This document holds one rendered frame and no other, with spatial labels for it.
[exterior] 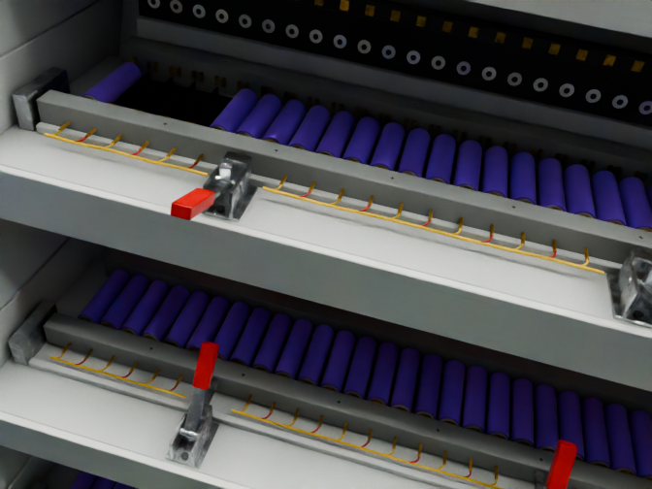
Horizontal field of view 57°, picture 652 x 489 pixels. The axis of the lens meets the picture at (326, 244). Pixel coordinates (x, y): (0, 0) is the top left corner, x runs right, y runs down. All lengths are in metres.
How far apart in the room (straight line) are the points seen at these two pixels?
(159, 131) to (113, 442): 0.24
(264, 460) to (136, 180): 0.23
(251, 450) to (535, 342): 0.24
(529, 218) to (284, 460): 0.26
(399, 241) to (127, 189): 0.18
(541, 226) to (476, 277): 0.06
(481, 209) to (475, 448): 0.20
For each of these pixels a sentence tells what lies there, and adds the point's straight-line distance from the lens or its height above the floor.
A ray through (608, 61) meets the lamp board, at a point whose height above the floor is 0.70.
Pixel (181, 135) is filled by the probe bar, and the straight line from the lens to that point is 0.43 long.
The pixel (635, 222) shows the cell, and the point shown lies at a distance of 0.46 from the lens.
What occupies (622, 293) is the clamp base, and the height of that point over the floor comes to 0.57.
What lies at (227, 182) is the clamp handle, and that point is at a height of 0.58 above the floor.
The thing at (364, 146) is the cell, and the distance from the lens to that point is 0.45.
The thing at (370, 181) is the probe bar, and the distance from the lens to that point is 0.40.
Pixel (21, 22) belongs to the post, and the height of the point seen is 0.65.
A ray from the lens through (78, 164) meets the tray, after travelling 0.45.
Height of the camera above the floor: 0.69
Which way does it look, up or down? 20 degrees down
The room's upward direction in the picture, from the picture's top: 12 degrees clockwise
